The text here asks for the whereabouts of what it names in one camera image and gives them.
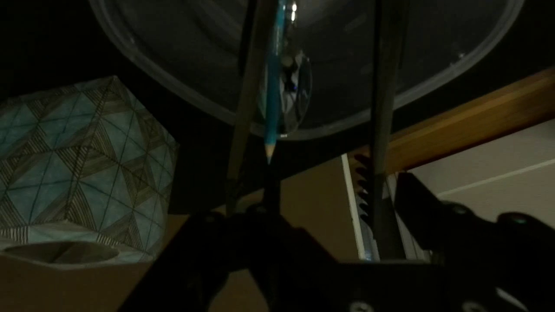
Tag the blue pencil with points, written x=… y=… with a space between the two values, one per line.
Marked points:
x=273 y=88

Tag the wooden base platform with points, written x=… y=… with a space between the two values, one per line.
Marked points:
x=474 y=123

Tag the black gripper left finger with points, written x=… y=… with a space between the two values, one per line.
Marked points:
x=243 y=244

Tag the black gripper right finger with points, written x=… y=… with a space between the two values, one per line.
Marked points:
x=491 y=261

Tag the clear plastic lunchbox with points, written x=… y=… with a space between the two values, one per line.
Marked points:
x=174 y=46

